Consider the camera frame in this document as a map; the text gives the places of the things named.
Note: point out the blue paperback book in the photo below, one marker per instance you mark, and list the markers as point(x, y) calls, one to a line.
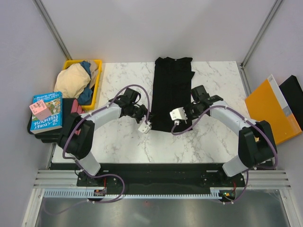
point(54, 103)

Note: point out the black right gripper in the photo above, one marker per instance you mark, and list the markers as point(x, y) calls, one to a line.
point(185, 108)

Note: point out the white slotted cable duct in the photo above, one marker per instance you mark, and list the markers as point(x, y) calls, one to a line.
point(101, 193)

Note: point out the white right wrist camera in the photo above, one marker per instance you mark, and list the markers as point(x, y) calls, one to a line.
point(178, 115)

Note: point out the black box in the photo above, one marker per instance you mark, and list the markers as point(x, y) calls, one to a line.
point(293, 94)

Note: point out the orange folder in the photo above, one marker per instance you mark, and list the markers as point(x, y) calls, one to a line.
point(268, 103)

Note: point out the yellow plastic bin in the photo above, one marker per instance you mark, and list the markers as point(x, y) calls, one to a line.
point(92, 106)

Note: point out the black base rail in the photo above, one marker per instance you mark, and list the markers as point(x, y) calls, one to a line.
point(163, 178)

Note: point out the pink cube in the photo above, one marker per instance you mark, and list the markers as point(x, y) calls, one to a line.
point(40, 111)

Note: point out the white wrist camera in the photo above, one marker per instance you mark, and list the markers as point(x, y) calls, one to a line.
point(144, 125)
point(178, 115)

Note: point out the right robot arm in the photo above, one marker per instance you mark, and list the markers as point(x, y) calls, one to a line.
point(256, 143)

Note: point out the blue t shirt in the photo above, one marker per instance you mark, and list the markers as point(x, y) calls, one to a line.
point(85, 95)

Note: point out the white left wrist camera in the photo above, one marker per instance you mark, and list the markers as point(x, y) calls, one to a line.
point(144, 125)

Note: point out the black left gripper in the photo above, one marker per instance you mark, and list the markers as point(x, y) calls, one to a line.
point(145, 112)

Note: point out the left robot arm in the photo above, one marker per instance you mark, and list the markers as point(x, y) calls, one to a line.
point(77, 133)

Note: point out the black t shirt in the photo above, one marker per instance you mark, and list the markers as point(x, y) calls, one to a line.
point(171, 90)

